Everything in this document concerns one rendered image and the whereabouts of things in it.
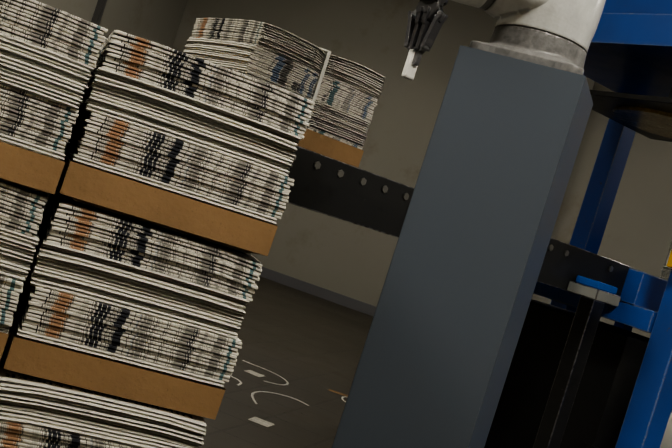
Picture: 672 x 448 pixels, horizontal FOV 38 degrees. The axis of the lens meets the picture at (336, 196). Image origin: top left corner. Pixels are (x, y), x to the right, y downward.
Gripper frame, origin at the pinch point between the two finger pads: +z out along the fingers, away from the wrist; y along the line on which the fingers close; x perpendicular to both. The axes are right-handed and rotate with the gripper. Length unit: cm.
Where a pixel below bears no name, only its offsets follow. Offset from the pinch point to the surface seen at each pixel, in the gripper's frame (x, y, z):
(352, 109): -16.1, 4.6, 16.3
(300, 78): -32.7, 5.5, 14.4
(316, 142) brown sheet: -23.2, 5.1, 26.4
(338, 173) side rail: -23.4, 17.2, 31.9
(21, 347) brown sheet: -99, 69, 69
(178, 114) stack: -90, 71, 34
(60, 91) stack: -104, 67, 36
